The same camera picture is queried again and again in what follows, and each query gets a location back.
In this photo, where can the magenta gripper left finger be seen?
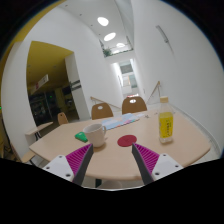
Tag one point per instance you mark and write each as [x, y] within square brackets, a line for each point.
[73, 166]

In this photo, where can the small side table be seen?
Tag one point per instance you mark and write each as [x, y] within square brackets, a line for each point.
[36, 131]

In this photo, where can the wooden chair far left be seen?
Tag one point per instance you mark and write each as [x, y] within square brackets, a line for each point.
[62, 119]

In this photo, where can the white ceramic mug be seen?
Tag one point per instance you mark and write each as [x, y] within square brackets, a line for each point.
[95, 134]

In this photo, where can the hanging white sign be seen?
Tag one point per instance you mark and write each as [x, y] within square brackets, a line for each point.
[39, 84]

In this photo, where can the wooden stair handrail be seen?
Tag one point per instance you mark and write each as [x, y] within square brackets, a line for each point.
[155, 92]

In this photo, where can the wooden chair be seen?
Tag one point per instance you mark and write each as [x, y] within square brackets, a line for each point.
[133, 105]
[101, 110]
[62, 119]

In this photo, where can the red round coaster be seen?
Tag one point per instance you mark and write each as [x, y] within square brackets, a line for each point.
[126, 140]

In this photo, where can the green balcony plant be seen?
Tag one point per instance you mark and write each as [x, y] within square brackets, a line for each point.
[107, 52]

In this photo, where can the yellow drink plastic bottle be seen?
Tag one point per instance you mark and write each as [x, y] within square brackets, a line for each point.
[165, 118]

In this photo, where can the green small box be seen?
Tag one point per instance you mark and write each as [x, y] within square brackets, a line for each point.
[81, 136]

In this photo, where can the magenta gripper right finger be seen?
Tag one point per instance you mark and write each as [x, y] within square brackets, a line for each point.
[153, 166]

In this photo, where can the wooden chair right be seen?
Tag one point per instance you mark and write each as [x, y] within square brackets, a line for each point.
[133, 105]

